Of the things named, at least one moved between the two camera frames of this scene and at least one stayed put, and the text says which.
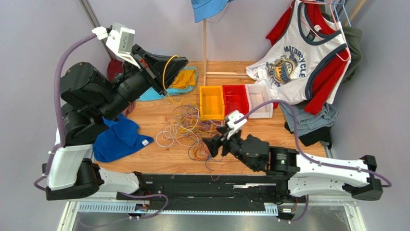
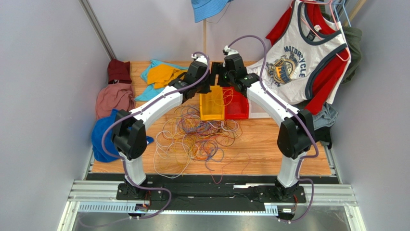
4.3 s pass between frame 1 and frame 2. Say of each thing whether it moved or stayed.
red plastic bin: stayed
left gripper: moved
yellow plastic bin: stayed
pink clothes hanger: stayed
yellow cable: moved
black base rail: stayed
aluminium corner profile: stayed
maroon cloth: stayed
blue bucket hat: stayed
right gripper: moved
